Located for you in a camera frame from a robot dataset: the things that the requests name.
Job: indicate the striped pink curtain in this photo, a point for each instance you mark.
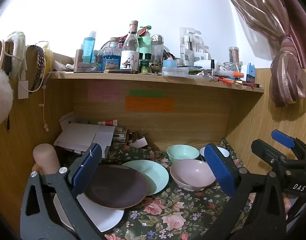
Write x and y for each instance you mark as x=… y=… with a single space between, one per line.
x=285 y=42

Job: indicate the orange marker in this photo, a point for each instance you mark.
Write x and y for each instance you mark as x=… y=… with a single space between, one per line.
x=233 y=74

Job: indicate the white fluffy headband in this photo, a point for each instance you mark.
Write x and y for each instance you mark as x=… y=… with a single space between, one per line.
x=19 y=45

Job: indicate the pink bowl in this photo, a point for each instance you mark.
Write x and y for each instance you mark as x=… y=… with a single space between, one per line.
x=193 y=173

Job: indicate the square blue bottle with cork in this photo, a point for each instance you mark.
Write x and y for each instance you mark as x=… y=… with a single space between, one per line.
x=111 y=58

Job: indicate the tall blue liquid bottle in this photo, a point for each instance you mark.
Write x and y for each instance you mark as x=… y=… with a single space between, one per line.
x=88 y=48

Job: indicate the light blue jar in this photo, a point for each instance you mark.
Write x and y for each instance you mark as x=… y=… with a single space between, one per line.
x=170 y=63

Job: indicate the wooden shelf board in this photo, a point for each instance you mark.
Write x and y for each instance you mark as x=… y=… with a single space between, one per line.
x=143 y=78

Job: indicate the floral tablecloth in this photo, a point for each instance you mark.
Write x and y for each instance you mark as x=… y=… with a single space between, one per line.
x=180 y=215

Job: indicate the dark brown plate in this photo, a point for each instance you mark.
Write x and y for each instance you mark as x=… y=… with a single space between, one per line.
x=115 y=186

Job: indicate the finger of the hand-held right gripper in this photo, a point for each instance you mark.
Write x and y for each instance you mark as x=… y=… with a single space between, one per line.
x=283 y=138
x=265 y=151

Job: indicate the red pen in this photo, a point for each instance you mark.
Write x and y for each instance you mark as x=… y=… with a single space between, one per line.
x=224 y=80

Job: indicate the mint green pump bottle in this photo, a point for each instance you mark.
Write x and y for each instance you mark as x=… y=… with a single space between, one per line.
x=145 y=43

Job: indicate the small green glass bottle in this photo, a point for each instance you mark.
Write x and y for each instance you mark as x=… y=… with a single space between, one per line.
x=144 y=66

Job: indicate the white blister packaging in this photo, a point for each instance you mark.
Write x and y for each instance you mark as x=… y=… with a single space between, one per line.
x=193 y=45

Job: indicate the white bowl with dark pattern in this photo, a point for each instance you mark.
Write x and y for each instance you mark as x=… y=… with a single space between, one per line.
x=224 y=152

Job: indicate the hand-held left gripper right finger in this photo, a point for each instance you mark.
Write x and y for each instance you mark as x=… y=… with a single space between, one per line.
x=219 y=172

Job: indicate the white fluffy ball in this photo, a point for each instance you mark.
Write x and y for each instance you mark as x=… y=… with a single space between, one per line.
x=0 y=97

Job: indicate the white folded paper sheets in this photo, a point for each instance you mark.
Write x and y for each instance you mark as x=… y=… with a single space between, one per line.
x=77 y=135

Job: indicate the mint green plate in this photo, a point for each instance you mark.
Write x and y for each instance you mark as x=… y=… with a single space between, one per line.
x=153 y=175

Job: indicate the person's right hand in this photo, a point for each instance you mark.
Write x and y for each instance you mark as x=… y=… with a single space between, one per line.
x=287 y=206

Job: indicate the pink sticky note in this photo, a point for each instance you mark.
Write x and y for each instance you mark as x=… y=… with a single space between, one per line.
x=103 y=91

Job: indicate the brown cardboard tube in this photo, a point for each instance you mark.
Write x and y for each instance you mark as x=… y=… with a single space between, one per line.
x=79 y=57

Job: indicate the clear bottle with illustrated label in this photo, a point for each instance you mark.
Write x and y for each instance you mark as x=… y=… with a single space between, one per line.
x=129 y=55

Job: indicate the clear plastic brush box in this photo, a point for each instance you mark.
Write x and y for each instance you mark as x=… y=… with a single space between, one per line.
x=175 y=71

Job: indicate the green sticky note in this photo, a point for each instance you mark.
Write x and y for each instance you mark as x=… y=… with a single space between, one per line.
x=146 y=93

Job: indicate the brown braided headband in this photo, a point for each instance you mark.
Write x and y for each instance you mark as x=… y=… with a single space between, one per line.
x=40 y=62

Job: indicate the white plate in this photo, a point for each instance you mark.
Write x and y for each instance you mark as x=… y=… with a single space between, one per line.
x=102 y=217

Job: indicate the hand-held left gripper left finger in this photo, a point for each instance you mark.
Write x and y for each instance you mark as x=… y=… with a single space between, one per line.
x=85 y=170

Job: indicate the small glass jar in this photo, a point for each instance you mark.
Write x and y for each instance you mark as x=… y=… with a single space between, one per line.
x=231 y=67

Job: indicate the small white folded card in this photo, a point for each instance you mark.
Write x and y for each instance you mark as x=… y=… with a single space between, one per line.
x=139 y=142

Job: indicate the clear tube with sticks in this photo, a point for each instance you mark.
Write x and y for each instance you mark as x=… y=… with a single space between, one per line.
x=234 y=55

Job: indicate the clear bottle with silver cap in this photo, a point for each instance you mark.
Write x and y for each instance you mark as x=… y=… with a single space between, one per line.
x=157 y=47

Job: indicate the white cardboard piece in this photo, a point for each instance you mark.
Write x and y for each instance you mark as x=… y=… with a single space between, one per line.
x=66 y=121

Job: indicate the blue and white box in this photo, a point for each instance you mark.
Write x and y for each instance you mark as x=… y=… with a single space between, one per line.
x=248 y=73

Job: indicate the yellow hair accessory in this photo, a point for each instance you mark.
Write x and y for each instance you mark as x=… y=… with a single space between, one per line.
x=48 y=55

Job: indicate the orange paper note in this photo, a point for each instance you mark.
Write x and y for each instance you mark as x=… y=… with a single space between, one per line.
x=149 y=104

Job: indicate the stack of booklets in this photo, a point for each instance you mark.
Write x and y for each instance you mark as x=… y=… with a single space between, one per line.
x=120 y=135

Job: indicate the mint green bowl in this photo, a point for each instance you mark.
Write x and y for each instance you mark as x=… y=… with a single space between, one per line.
x=180 y=152

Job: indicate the red and white tube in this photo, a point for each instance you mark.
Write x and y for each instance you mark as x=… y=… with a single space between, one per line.
x=107 y=122

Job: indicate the beige cylinder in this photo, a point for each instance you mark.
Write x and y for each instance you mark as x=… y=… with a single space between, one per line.
x=46 y=157

